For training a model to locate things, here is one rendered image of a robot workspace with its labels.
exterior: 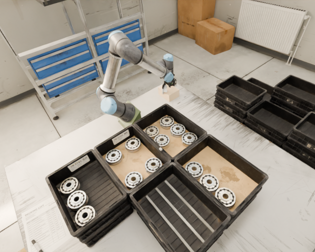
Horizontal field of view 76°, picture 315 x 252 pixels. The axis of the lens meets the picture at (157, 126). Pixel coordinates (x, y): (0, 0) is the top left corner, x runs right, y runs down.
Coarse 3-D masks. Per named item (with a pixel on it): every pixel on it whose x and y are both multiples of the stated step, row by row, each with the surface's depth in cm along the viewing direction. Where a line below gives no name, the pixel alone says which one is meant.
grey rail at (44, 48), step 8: (128, 16) 276; (136, 16) 276; (104, 24) 263; (112, 24) 262; (120, 24) 268; (80, 32) 251; (96, 32) 255; (56, 40) 241; (64, 40) 239; (72, 40) 243; (40, 48) 229; (48, 48) 232; (24, 56) 222; (32, 56) 226
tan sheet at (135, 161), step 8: (120, 144) 137; (128, 152) 132; (136, 152) 131; (144, 152) 131; (128, 160) 127; (136, 160) 127; (144, 160) 126; (112, 168) 124; (120, 168) 124; (128, 168) 123; (136, 168) 123; (144, 168) 122; (120, 176) 120; (144, 176) 119
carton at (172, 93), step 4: (160, 88) 185; (168, 88) 184; (172, 88) 183; (176, 88) 183; (160, 92) 187; (164, 92) 181; (168, 92) 180; (172, 92) 180; (176, 92) 182; (164, 96) 185; (168, 96) 179; (172, 96) 181; (176, 96) 185; (168, 100) 182
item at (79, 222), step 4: (80, 208) 106; (84, 208) 106; (88, 208) 105; (92, 208) 105; (80, 212) 104; (92, 212) 104; (76, 216) 103; (92, 216) 103; (76, 220) 102; (80, 220) 101; (84, 220) 101; (88, 220) 101; (80, 224) 100
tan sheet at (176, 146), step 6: (156, 126) 145; (162, 132) 141; (168, 132) 141; (174, 138) 136; (180, 138) 136; (174, 144) 133; (180, 144) 133; (168, 150) 130; (174, 150) 130; (180, 150) 129
